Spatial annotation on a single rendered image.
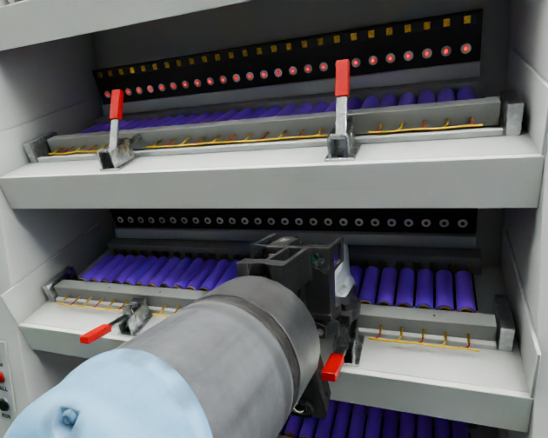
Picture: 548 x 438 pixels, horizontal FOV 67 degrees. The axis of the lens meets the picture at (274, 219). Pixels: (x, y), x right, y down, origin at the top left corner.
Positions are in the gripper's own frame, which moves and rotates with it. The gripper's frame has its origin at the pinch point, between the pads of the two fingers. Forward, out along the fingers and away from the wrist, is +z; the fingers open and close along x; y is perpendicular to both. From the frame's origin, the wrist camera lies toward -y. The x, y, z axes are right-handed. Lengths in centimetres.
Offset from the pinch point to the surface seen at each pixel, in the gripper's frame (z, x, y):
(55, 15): -8.4, 29.1, 31.5
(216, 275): 1.1, 16.0, -0.7
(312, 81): 7.9, 3.9, 24.1
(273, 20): 11.2, 10.3, 33.4
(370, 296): -0.4, -4.5, -1.3
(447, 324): -3.7, -12.5, -2.2
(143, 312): -6.0, 22.5, -3.9
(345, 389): -7.5, -3.2, -8.6
